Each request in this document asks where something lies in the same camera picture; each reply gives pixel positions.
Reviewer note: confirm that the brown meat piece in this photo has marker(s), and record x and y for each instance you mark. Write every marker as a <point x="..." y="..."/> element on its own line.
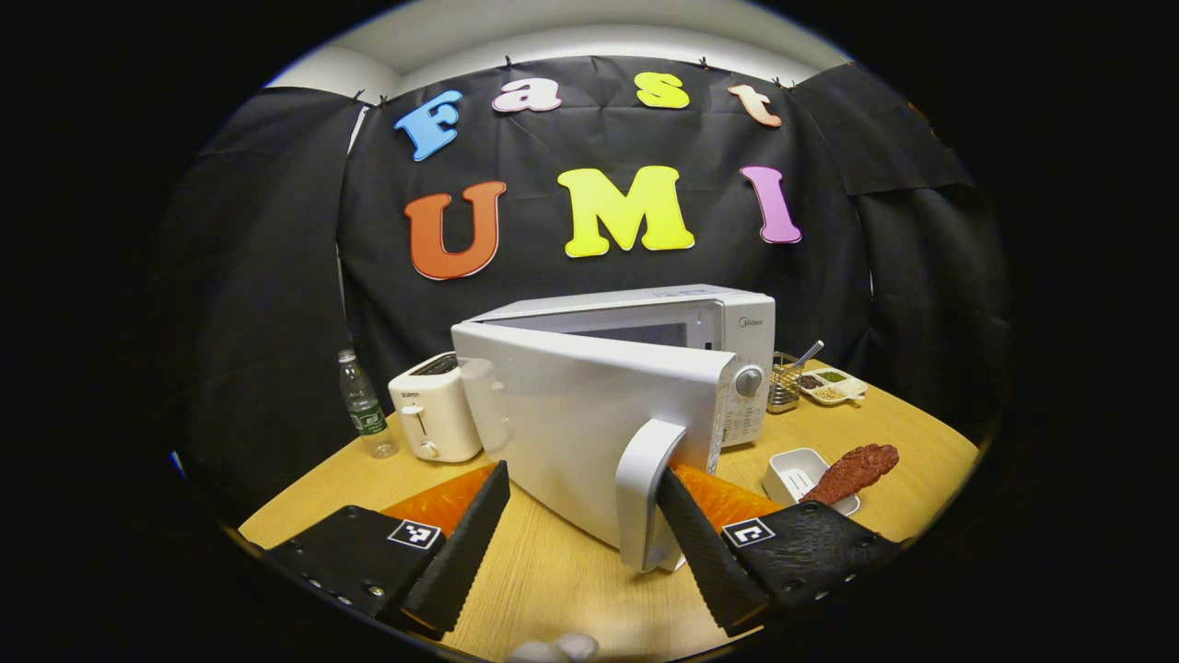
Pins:
<point x="852" y="470"/>

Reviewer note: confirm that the white microwave oven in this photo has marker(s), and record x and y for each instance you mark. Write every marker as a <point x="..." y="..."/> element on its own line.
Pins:
<point x="571" y="414"/>

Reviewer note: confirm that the white plastic tray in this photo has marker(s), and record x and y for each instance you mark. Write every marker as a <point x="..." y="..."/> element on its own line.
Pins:
<point x="787" y="474"/>

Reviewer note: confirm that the clear plastic water bottle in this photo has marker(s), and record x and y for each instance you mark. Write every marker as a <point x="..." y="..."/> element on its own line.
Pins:
<point x="366" y="414"/>

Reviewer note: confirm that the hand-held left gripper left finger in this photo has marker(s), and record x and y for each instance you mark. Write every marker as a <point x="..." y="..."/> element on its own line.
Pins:
<point x="465" y="552"/>

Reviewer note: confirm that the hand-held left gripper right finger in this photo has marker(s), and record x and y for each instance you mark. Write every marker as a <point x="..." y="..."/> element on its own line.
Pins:
<point x="705" y="562"/>

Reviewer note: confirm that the white toaster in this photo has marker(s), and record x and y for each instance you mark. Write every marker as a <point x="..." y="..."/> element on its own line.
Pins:
<point x="442" y="405"/>

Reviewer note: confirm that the white divided seasoning dish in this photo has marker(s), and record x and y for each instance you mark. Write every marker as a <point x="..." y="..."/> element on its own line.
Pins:
<point x="832" y="387"/>

